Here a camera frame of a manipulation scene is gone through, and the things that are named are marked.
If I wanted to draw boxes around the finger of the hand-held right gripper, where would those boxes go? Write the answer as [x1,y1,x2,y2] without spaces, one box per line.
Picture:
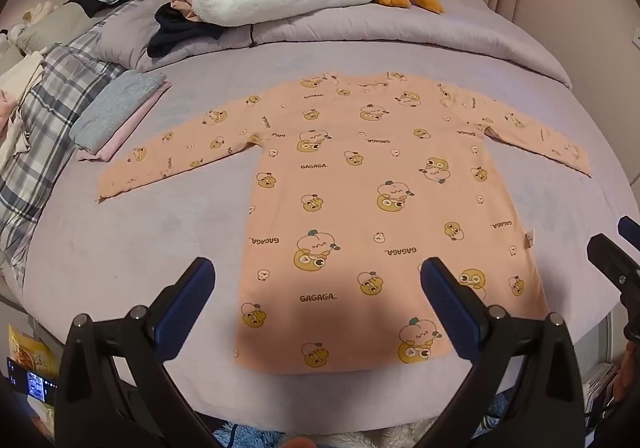
[586,233,640,299]
[618,215,640,249]

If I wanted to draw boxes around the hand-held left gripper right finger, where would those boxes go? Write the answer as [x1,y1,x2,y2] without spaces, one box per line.
[415,257,586,448]

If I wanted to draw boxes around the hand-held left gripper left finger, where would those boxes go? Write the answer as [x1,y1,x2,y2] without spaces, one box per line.
[54,257,221,448]

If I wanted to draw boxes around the pink cartoon print shirt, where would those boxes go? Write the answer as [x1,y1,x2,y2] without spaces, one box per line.
[96,70,593,375]

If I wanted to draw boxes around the cream white clothes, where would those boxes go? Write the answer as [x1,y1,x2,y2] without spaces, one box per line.
[0,50,46,169]

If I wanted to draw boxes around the lavender bed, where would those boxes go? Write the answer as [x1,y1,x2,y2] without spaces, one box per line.
[0,0,640,434]

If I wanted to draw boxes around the stack of books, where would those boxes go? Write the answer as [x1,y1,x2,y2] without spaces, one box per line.
[582,363,618,411]

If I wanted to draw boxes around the yellow snack bag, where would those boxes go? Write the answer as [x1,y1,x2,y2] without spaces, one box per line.
[7,324,55,379]

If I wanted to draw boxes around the black device with screen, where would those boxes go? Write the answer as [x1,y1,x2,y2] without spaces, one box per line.
[6,356,58,403]

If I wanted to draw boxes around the folded light pink garment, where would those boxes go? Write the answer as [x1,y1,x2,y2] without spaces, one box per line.
[76,80,172,162]

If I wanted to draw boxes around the folded grey-blue garment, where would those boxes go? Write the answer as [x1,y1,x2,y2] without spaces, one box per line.
[70,69,167,152]

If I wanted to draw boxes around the grey plaid blanket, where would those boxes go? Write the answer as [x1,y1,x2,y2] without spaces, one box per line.
[0,30,126,289]

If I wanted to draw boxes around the dark navy garment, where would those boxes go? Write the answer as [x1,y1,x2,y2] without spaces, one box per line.
[147,3,226,60]

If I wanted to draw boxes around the lavender comforter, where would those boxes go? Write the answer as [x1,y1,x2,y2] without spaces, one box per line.
[92,0,573,91]

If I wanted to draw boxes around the crumpled pink garment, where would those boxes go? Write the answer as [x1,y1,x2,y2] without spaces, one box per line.
[170,0,201,21]

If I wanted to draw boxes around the plain grey pillow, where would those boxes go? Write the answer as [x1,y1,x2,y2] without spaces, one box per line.
[15,3,101,54]

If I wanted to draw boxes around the cream plush toy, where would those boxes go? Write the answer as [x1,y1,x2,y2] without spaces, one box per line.
[7,2,53,39]

